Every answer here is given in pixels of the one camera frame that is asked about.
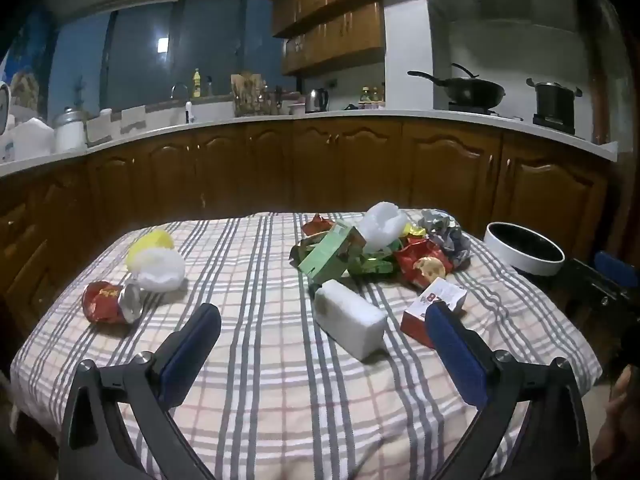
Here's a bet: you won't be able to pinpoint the yellow plastic bag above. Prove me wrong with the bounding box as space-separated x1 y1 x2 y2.
126 229 176 271

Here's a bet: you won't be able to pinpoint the kitchen window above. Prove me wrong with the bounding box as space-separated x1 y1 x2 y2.
47 0 281 111

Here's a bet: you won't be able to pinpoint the large white plastic bag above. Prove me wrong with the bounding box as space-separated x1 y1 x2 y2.
357 201 412 252

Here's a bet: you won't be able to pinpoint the red crumpled snack bag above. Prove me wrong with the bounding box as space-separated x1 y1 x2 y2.
81 280 146 325

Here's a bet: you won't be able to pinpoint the black wok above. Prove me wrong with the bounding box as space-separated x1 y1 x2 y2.
407 63 506 109

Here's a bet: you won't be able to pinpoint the red snack wrapper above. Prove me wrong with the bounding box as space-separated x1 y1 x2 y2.
393 237 453 290

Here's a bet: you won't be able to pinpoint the green foil wrapper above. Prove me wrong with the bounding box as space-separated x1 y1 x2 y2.
350 245 401 277

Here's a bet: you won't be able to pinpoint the brown upper kitchen cabinets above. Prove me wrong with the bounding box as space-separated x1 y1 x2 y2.
267 0 431 77

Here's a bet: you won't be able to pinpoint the white round bin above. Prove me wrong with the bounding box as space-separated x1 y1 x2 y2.
483 221 566 277

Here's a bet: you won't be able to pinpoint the wooden utensil rack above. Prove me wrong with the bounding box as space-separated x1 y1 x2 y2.
231 72 281 117

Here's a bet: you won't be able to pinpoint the brown kitchen cabinets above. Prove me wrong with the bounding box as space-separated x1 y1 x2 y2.
0 115 613 341
267 0 431 77

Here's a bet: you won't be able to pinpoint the small white plastic bag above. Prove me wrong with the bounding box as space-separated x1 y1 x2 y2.
135 249 187 293

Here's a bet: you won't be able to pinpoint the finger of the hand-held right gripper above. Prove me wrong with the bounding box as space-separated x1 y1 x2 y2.
594 251 640 287
565 258 633 311

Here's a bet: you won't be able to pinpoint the green carton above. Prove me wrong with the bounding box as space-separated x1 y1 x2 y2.
297 221 368 283

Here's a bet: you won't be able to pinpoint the white kitchen countertop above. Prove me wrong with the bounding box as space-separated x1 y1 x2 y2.
0 107 619 178

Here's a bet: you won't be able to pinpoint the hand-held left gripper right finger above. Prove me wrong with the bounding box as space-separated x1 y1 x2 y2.
424 302 593 480

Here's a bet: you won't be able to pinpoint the white canister with metal lid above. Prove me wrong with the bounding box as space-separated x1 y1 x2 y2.
53 106 88 153

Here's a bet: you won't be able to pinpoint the brown lower kitchen cabinets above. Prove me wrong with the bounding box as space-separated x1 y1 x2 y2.
0 115 613 341

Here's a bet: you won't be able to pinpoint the small red wrapper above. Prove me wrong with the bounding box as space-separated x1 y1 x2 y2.
301 214 337 237

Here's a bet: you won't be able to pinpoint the steel electric kettle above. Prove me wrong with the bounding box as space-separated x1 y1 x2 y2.
304 88 329 114

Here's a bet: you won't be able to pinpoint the white foam block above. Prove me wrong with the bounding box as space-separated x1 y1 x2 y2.
313 280 388 361

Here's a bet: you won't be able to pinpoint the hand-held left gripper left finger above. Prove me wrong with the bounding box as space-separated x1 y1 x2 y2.
59 303 222 480

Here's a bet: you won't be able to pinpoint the silver wrapper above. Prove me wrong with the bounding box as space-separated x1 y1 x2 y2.
417 208 472 273

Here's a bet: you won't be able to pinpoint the black cooking pot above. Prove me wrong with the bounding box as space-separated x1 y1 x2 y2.
526 78 583 122

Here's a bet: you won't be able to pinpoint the red and white box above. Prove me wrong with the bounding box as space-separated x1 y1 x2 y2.
400 277 468 350

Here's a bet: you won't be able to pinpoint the person's right hand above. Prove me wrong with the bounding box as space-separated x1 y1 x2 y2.
594 366 640 480

